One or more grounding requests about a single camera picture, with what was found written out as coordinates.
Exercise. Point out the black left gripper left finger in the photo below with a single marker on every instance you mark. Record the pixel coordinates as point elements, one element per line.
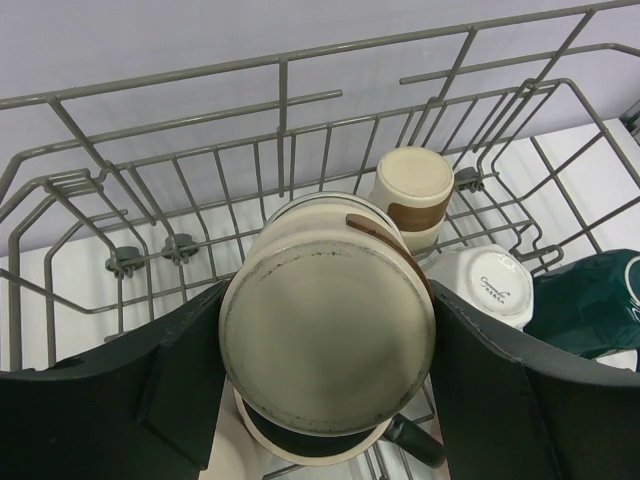
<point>142,406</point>

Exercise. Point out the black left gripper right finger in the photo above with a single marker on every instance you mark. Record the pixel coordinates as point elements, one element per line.
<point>513,407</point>

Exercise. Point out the cream mug with handle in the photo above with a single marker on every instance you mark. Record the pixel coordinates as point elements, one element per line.
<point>489,279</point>

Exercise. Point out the white cup teal base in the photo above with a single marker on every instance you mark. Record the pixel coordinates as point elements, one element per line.
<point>590,307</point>

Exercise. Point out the black skull mug red inside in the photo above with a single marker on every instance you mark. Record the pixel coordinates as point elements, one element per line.
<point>317,451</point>

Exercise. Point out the grey wire dish rack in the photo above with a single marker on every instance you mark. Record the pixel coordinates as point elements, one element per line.
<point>164,180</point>

